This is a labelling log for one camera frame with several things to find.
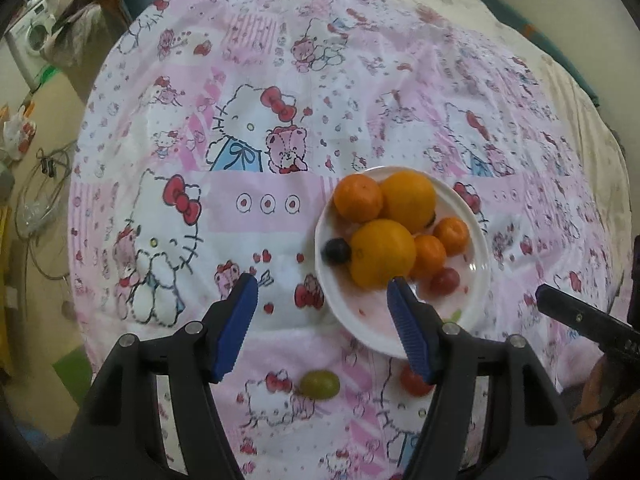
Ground white pink-dotted plate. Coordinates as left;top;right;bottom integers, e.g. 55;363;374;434
314;166;492;360

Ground pink cartoon printed blanket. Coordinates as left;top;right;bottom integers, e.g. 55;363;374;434
67;0;631;480

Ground grey floor cables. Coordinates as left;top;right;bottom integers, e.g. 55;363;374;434
15;142;76;281

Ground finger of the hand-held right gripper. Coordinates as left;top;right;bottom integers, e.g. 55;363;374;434
535;283;640;361

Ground green floor mat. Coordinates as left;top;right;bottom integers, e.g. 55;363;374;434
52;347;96;406

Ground large orange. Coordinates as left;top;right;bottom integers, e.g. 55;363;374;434
348;219;417;291
380;171;437;233

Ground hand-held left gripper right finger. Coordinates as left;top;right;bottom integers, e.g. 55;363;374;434
386;276;591;480

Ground dark blueberry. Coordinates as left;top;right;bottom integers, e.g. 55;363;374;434
321;238;352;266

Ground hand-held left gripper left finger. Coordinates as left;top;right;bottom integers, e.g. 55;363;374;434
60;272;261;480

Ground green grape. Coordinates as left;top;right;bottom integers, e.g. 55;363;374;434
299;369;342;402

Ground medium orange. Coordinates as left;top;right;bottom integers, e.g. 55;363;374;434
332;173;384;223

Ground white plastic bag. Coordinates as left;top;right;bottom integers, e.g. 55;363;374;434
2;105;38;161

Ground small mandarin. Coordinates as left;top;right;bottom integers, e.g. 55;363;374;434
409;234;448;279
432;216;471;257

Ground person's right hand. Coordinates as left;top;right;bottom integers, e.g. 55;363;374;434
580;355;640;456

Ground white washing machine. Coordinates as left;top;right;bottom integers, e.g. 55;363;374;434
4;0;58;92

